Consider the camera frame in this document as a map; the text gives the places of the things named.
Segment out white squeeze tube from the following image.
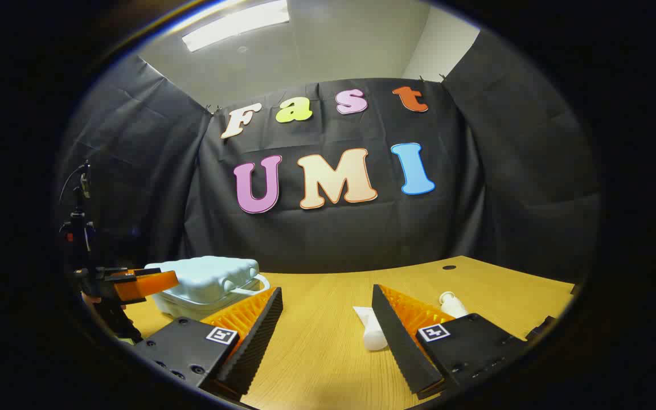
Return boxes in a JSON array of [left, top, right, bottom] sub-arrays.
[[353, 306, 388, 351]]

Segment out white pump bottle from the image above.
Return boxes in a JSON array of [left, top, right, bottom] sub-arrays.
[[439, 291, 469, 318]]

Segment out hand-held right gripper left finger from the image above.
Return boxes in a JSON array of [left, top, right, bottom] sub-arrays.
[[133, 286, 284, 399]]

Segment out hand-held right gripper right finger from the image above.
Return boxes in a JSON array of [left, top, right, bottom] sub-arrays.
[[371, 284, 528, 399]]

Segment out ceiling light panel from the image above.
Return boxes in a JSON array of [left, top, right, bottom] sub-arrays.
[[182, 0, 290, 52]]

